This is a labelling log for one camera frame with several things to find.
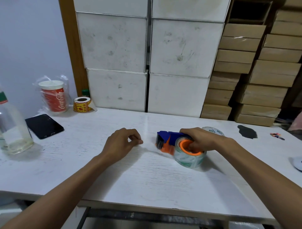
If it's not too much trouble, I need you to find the blue orange tape dispenser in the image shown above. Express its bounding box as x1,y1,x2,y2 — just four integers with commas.
155,131,205,156

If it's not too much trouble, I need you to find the yellow red label roll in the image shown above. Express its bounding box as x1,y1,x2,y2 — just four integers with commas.
73,96,98,113

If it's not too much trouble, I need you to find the person's right hand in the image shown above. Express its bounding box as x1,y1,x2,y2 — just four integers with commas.
179,127,233,154

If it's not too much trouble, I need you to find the clear plastic bag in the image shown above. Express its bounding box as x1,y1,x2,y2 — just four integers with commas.
35,75,73,114

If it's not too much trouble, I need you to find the stack of white boxes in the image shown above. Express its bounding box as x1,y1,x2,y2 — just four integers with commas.
73,0,231,118

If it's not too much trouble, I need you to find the black irregular patch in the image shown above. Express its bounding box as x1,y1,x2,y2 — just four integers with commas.
237,125,258,139

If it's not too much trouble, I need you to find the red paper cup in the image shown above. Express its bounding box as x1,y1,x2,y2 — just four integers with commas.
38,80,66,113

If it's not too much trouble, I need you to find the brown wooden door frame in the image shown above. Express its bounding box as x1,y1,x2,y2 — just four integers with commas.
58,0,89,97

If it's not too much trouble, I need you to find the clear plastic bottle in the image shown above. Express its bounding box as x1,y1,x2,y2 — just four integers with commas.
0,92,34,156

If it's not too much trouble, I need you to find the clear green-print tape roll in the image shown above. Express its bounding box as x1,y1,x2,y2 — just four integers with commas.
174,137,207,169

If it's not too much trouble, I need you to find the stack of brown cardboard boxes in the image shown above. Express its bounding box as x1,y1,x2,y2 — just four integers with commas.
200,0,302,127

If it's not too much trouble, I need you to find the person's right forearm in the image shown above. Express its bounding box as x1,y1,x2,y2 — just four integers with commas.
216,138,302,229

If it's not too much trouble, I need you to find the black smartphone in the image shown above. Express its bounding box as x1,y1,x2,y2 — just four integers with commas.
25,114,65,140

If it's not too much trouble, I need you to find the person's left hand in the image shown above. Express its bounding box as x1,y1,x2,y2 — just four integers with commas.
100,128,143,166

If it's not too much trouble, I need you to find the person's left forearm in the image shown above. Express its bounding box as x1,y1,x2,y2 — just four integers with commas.
0,153,118,229

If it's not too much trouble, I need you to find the pink cloth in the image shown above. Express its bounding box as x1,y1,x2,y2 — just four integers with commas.
288,111,302,132

